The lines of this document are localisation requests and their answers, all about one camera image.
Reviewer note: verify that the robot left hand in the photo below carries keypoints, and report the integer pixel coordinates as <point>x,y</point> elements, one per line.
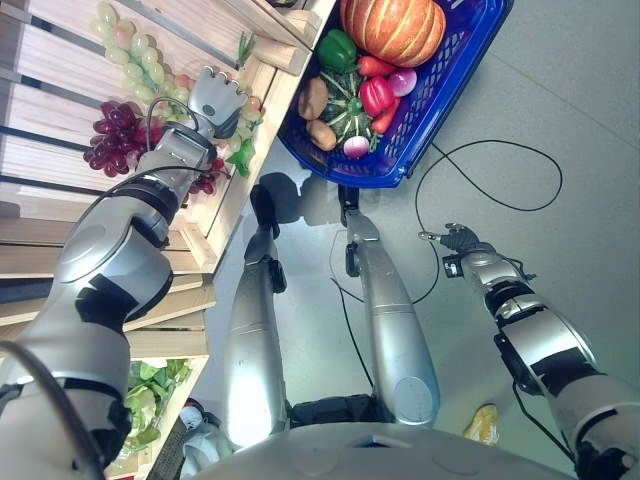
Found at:
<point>215,97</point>

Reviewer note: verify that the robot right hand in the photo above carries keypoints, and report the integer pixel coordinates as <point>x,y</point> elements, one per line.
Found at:
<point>460,238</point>

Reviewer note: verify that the green grape bunch with leaf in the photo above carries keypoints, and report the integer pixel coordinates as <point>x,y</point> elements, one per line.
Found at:
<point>245,150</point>

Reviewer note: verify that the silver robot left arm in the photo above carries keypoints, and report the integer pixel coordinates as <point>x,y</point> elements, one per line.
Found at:
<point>95,280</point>

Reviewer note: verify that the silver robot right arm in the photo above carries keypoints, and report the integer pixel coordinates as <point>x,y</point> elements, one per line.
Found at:
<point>545,340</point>

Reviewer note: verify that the blue plastic shopping basket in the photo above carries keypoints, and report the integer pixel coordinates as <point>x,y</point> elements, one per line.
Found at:
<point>445,85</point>

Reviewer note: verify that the green herb sprig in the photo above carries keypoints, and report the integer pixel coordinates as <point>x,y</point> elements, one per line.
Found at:
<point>245,49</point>

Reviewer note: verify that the small purple grape bunch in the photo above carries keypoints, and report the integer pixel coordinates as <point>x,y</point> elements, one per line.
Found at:
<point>207,182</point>

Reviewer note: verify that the long green grape bunch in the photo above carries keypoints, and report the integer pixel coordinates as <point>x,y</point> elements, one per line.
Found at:
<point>132,50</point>

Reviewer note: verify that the large brown potato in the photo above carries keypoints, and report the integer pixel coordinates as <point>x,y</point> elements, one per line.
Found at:
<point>313,97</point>

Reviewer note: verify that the wooden crate with grapes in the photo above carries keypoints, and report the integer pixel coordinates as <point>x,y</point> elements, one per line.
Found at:
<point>235,200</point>

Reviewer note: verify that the large purple grape bunch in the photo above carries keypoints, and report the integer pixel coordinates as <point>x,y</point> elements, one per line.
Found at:
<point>117,135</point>

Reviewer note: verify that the small brown potato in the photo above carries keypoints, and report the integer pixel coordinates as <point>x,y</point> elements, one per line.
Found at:
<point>321,134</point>

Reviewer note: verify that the green striped squash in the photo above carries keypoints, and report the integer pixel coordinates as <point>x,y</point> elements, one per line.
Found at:
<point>345,107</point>

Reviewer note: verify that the green bell pepper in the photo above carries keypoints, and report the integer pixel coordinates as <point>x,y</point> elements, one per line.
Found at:
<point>337,47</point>

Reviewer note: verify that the long red chili pepper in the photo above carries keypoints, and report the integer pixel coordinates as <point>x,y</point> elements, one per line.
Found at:
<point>387,119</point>

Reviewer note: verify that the red bell pepper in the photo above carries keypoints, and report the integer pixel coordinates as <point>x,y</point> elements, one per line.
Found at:
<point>376,95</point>

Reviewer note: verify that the short red chili pepper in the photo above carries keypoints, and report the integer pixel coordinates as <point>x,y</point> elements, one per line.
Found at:
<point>376,66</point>

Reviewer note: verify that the purple onion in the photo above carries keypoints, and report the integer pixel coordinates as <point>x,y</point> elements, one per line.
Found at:
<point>404,82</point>

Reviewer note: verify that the yellow item on floor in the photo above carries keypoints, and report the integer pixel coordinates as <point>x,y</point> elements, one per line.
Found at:
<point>482,425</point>

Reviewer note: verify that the orange pumpkin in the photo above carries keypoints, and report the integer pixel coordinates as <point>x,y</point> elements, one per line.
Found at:
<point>395,27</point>

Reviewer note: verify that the wooden slatted shelf crate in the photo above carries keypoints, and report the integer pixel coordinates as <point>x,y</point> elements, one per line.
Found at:
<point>190,300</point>

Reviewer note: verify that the black robot waist block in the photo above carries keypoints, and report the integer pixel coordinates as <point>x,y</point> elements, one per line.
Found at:
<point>340,409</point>

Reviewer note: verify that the silver robot left leg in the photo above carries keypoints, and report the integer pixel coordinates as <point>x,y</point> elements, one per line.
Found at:
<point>255,340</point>

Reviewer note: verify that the silver robot torso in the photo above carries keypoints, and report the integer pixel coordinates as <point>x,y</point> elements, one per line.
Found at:
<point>380,455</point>

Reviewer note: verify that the green lettuce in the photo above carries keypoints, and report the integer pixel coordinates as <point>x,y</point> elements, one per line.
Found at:
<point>147,395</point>

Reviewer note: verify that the wooden crate with lettuce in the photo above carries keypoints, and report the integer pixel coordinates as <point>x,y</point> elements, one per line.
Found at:
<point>172,415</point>

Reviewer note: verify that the grey and red object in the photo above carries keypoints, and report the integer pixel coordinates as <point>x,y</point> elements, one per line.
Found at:
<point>200,440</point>

